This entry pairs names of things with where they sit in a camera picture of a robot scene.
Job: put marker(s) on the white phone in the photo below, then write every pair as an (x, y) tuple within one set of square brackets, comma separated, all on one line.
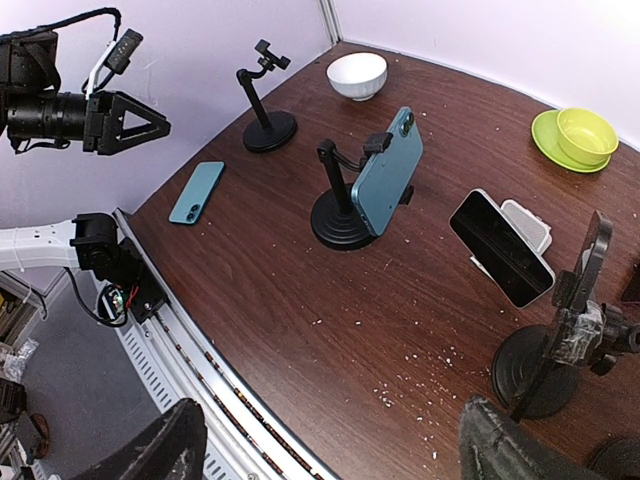
[(518, 270)]

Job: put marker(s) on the far right black stand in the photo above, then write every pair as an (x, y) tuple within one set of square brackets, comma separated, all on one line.
[(618, 459)]

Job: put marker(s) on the black phone on stand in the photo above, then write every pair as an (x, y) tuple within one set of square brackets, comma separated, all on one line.
[(594, 249)]

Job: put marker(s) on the left aluminium frame post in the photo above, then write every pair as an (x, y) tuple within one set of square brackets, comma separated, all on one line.
[(331, 21)]

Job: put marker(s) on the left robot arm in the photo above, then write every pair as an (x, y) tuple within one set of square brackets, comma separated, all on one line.
[(47, 75)]

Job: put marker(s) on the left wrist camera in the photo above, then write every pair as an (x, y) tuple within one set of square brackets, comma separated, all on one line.
[(118, 59)]

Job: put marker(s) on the teal phone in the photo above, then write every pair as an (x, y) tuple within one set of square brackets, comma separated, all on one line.
[(195, 195), (381, 185)]

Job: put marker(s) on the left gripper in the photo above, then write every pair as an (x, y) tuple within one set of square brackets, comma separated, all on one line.
[(141, 123)]

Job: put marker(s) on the black wedge phone stand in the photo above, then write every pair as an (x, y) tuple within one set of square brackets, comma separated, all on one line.
[(631, 294)]

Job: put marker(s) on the teal phone middle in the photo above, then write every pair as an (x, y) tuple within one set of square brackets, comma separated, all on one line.
[(381, 185)]

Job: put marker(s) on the black stand right centre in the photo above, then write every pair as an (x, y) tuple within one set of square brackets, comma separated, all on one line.
[(535, 371)]

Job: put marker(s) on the white folding phone stand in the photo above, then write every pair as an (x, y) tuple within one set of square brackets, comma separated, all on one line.
[(527, 230)]

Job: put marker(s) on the green plate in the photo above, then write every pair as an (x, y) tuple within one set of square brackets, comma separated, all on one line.
[(545, 135)]

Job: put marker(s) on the green bowl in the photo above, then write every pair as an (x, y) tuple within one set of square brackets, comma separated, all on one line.
[(585, 136)]

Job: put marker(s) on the teal phone front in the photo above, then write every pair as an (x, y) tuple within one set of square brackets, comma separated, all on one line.
[(195, 195)]

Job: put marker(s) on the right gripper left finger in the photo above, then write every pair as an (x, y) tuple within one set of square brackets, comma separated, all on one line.
[(171, 447)]

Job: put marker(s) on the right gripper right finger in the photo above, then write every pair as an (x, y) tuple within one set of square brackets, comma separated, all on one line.
[(493, 446)]

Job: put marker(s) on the white bowl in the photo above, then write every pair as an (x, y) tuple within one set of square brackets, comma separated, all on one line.
[(358, 76)]

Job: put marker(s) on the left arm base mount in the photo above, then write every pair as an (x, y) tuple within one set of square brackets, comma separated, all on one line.
[(130, 290)]

